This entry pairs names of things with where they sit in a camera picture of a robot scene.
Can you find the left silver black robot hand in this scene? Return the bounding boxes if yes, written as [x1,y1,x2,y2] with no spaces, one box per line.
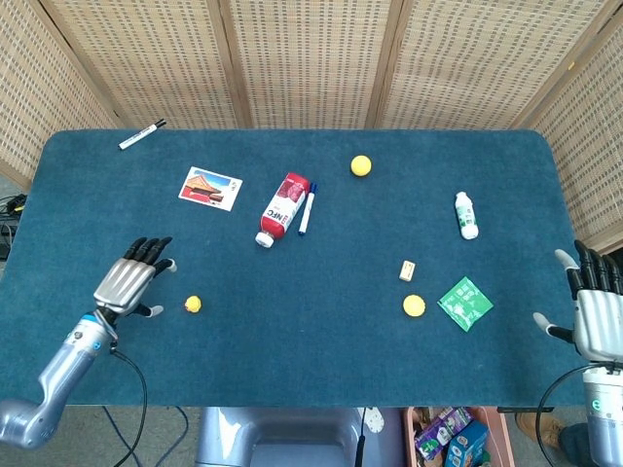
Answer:
[92,235,178,320]

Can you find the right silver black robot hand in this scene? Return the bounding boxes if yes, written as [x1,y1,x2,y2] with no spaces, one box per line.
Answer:
[532,239,623,364]

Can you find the tan leather shoe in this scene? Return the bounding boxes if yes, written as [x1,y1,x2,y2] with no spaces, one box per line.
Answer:
[514,411,566,451]

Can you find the blue jeans leg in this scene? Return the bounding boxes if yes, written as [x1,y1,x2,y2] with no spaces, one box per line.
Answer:
[557,422,593,467]

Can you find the palace photo postcard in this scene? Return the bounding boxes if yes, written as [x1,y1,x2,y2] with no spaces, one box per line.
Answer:
[177,165,244,213]

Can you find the green square sachet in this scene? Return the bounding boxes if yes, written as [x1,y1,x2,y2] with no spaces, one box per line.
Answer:
[436,275,495,334]

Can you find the white marker with black cap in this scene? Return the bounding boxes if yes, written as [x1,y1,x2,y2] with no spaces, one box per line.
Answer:
[118,119,167,152]

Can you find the pink plastic basket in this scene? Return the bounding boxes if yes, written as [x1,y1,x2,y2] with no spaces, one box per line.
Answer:
[399,406,517,467]

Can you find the small white bottle green label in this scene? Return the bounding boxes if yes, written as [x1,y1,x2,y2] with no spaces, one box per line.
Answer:
[454,191,481,240]

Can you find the red juice bottle white cap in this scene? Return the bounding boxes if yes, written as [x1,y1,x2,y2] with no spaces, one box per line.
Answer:
[254,171,312,249]

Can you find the blue carton box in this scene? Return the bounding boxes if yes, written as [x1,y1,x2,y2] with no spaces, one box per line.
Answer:
[445,420,491,467]

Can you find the purple carton box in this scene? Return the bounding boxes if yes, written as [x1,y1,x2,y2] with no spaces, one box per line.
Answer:
[413,407,473,461]

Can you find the blue carpet table cover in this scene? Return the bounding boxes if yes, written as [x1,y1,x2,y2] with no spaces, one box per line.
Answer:
[0,128,613,409]

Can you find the white marker with blue cap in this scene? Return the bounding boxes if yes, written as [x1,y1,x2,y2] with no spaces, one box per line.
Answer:
[297,181,319,237]

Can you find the woven rattan folding screen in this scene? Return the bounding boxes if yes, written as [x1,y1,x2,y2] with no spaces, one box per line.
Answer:
[0,0,623,267]

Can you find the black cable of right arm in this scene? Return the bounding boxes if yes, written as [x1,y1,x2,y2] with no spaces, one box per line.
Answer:
[536,364,593,467]

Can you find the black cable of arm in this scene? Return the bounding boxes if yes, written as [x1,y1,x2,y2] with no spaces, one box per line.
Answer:
[536,364,593,467]
[109,342,149,467]

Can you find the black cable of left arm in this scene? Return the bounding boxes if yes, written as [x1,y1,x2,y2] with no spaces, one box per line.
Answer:
[109,342,149,467]

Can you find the black floor device with cables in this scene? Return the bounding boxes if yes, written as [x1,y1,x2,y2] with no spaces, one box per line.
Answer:
[0,193,28,262]

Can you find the blue floor cable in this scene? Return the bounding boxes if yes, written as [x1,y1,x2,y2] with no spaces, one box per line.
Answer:
[101,406,190,467]

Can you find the black hanging strap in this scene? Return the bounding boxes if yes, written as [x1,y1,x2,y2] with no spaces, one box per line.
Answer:
[353,406,367,467]

